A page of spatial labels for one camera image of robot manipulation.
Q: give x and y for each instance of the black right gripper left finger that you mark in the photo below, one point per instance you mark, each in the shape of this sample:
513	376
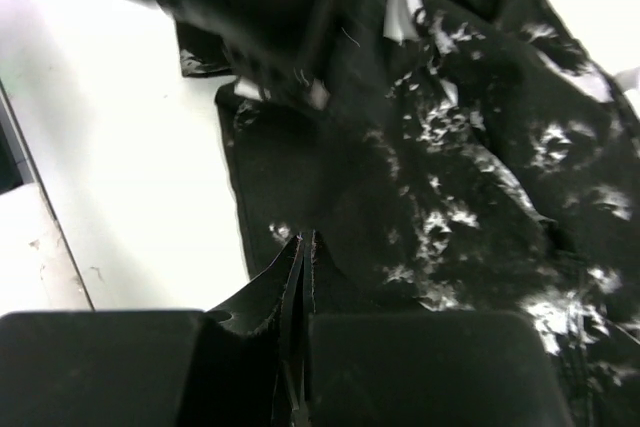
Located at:
235	375

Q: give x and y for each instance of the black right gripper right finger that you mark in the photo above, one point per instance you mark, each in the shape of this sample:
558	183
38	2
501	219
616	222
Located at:
337	355

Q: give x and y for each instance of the black white patterned trousers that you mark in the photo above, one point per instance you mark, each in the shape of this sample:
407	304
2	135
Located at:
486	164

